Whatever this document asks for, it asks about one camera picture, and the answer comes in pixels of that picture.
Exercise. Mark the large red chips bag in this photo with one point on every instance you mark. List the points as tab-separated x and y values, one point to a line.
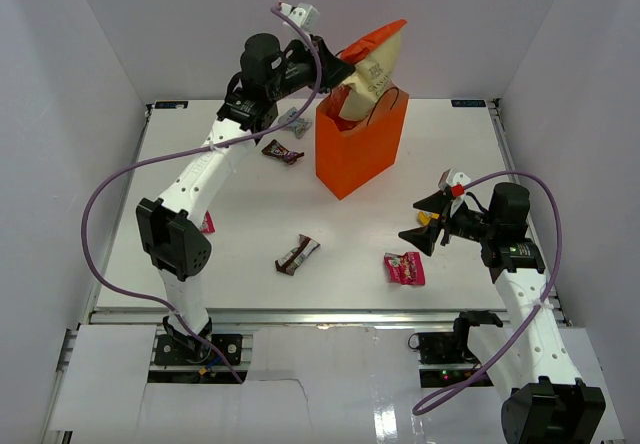
374	57

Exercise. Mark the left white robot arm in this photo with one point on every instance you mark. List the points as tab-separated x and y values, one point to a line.
169	226

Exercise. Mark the aluminium table frame rail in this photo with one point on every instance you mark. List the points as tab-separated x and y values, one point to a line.
285	317

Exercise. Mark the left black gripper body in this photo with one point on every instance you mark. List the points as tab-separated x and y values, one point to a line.
298	71

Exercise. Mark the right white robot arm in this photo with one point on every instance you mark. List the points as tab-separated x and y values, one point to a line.
544	397

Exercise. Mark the dark purple candy wrapper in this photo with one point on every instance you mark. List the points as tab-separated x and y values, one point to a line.
279	152

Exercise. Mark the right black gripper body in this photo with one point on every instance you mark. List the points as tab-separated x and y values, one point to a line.
469	224

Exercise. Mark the silver blue snack packet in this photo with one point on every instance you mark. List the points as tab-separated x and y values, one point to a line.
298	126

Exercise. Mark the small pink snack packet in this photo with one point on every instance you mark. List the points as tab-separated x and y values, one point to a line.
207	226

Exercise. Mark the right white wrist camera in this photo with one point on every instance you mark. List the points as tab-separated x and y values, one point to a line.
454	179

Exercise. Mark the orange paper bag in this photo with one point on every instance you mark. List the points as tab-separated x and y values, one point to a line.
345	161

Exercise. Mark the pink candy packet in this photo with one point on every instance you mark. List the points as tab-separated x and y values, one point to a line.
405	269

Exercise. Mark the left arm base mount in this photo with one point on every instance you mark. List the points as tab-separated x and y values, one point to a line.
169	354

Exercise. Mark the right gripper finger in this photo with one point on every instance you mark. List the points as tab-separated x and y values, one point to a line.
424	238
436	203

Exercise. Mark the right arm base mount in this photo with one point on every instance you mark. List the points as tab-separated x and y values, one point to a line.
439	348

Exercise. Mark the yellow snack packet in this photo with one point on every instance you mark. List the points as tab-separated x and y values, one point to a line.
424	218

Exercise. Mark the brown chocolate bar wrapper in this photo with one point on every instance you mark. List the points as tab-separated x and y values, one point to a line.
289	263

